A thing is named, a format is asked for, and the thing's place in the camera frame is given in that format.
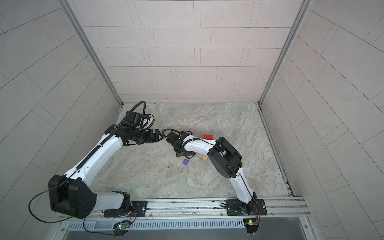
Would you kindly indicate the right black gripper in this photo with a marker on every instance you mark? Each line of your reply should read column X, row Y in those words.
column 190, row 154

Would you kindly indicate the small natural wood cube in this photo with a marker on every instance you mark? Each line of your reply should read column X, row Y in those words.
column 205, row 157

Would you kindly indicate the aluminium mounting rail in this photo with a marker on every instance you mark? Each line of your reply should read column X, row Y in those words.
column 210, row 208

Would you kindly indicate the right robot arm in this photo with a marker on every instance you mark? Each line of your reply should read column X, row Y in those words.
column 228, row 163

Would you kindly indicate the left circuit board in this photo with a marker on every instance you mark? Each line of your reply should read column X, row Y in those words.
column 122, row 226

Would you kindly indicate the right circuit board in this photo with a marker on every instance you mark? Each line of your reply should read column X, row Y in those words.
column 251, row 222

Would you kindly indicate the red wood block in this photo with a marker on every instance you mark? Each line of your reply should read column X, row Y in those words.
column 208, row 137

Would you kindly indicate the circuit board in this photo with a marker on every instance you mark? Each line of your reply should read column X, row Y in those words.
column 122, row 226
column 251, row 222

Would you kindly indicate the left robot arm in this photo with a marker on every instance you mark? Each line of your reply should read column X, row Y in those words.
column 70, row 194

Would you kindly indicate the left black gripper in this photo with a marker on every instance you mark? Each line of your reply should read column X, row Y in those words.
column 156, row 135

